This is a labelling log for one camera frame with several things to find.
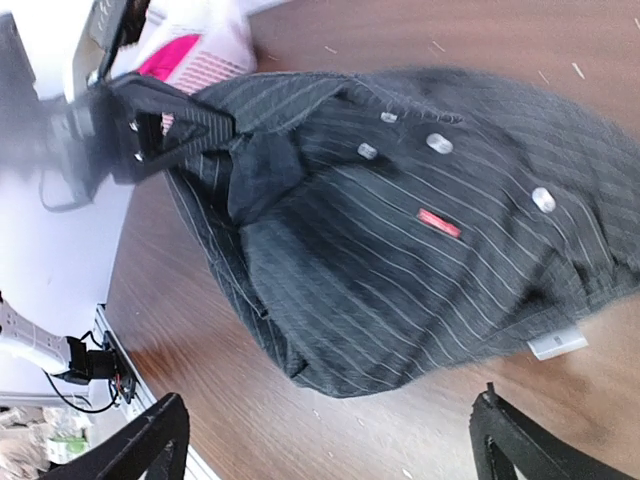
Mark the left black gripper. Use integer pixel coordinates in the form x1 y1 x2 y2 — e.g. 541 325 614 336
29 74 235 185

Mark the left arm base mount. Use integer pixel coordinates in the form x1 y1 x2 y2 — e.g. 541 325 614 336
59 330 137 404

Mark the black pinstriped shirt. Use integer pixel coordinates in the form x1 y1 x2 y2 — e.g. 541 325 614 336
167 67 639 398

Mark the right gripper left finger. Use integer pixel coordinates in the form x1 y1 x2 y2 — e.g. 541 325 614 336
43 393 190 480

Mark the white plastic laundry basket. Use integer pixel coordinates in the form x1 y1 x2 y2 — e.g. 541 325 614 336
134 0 259 96

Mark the red garment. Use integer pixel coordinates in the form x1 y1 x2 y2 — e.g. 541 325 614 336
137 34 201 82

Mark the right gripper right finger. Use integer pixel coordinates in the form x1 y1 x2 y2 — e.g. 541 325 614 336
469 382 629 480

